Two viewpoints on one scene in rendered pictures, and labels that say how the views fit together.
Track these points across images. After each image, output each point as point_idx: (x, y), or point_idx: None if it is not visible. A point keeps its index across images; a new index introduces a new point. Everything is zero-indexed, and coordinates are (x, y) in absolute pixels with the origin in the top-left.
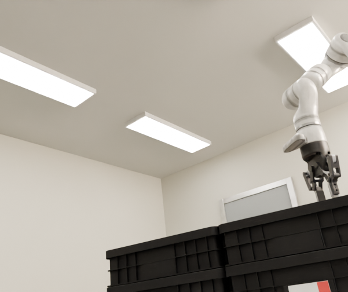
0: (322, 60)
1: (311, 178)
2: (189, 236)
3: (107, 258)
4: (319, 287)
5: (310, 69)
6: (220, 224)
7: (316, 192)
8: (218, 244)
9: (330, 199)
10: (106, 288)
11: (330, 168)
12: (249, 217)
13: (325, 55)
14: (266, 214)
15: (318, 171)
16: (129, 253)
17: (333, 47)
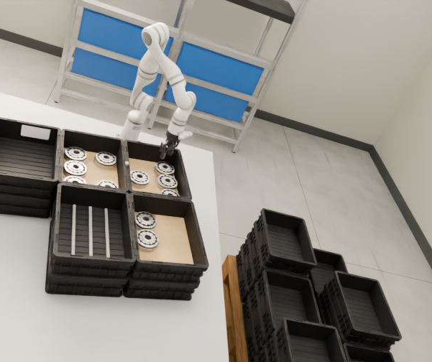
0: (157, 43)
1: (169, 148)
2: (195, 215)
3: (204, 271)
4: None
5: (182, 75)
6: (192, 198)
7: (165, 154)
8: (185, 209)
9: (182, 160)
10: (199, 284)
11: (178, 144)
12: (189, 186)
13: (159, 40)
14: (187, 180)
15: (172, 144)
16: (200, 253)
17: (166, 40)
